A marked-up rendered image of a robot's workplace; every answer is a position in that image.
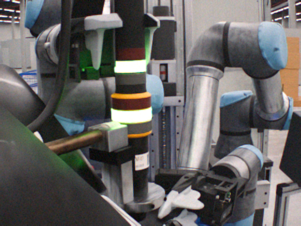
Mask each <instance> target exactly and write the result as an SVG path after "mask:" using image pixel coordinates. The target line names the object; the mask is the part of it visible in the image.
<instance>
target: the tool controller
mask: <svg viewBox="0 0 301 226"><path fill-rule="evenodd" d="M279 169H280V170H281V171H282V172H283V173H285V174H286V176H288V177H289V179H291V180H292V181H293V182H294V183H297V185H298V187H301V111H294V112H293V113H292V117H291V121H290V126H289V131H288V135H287V138H286V142H285V146H284V150H283V154H282V159H281V163H280V165H279Z"/></svg>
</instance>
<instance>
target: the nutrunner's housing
mask: <svg viewBox="0 0 301 226"><path fill-rule="evenodd" d="M128 144H129V145H133V146H135V159H134V160H132V169H133V197H138V196H143V195H146V194H147V193H148V173H149V146H148V135H147V136H144V137H138V138H128ZM127 214H128V215H129V216H131V217H132V218H133V219H134V220H136V221H137V222H141V221H143V220H144V219H145V218H146V217H147V215H146V212H143V213H127Z"/></svg>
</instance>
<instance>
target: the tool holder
mask: <svg viewBox="0 0 301 226"><path fill-rule="evenodd" d="M103 124H106V123H103ZM101 125H102V124H100V125H95V126H91V127H88V128H87V130H88V131H90V130H94V129H100V131H101V132H102V135H103V140H102V141H101V142H100V143H97V144H94V145H91V146H89V157H90V160H94V161H99V162H101V163H102V182H103V184H105V186H106V187H107V190H106V191H105V192H104V193H103V195H104V196H106V197H108V198H109V199H110V200H111V201H113V202H114V203H115V204H116V205H117V206H118V207H119V208H121V209H122V210H123V211H124V212H125V213H143V212H147V211H151V210H154V209H156V208H159V207H160V206H162V205H163V204H164V202H165V201H166V200H167V198H166V197H165V191H164V189H163V188H162V187H161V186H159V185H156V184H153V183H148V193H147V194H146V195H143V196H138V197H133V169H132V160H134V159H135V146H133V145H129V144H128V127H127V125H118V126H114V127H111V128H109V127H108V128H105V127H101Z"/></svg>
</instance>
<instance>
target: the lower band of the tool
mask: <svg viewBox="0 0 301 226"><path fill-rule="evenodd" d="M149 96H151V94H150V93H148V92H146V93H142V94H116V93H114V94H112V95H111V97H113V98H144V97H149ZM150 108H151V107H149V108H145V109H137V110H119V109H113V108H112V109H113V110H119V111H138V110H146V109H150ZM150 120H151V119H149V120H146V121H144V122H149V121H150ZM144 122H134V123H123V122H119V123H122V124H135V123H144ZM151 132H152V131H150V132H148V133H142V134H137V135H128V138H138V137H144V136H147V135H149V134H150V133H151Z"/></svg>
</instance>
